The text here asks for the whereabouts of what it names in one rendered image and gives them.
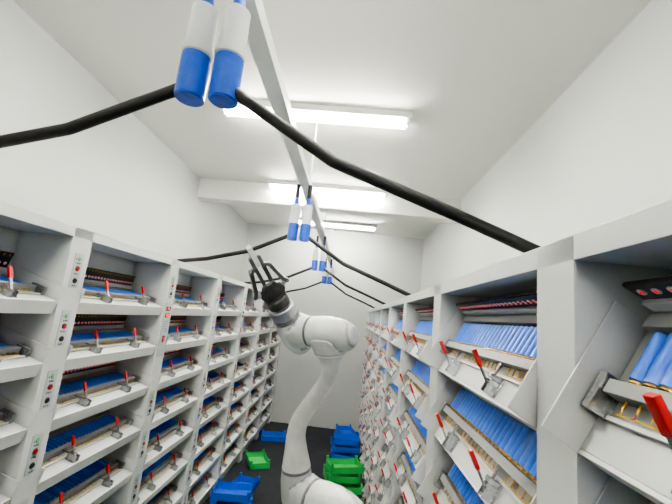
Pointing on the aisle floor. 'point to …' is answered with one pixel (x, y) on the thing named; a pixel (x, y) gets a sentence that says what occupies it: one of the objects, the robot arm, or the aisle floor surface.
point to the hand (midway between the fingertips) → (253, 256)
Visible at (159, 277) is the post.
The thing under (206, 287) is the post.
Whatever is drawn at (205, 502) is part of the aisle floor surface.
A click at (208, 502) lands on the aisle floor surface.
